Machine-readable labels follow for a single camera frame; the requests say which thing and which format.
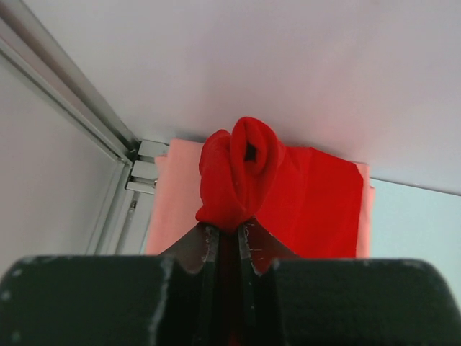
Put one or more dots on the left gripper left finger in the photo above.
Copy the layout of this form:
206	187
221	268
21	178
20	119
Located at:
191	289

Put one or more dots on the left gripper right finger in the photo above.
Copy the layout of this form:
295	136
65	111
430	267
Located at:
259	251

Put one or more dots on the red t shirt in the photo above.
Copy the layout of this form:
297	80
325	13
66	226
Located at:
307	199

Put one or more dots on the folded pink t shirt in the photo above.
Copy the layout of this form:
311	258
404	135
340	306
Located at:
177	195

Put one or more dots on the left aluminium frame post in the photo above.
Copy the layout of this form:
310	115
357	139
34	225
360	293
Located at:
124	213

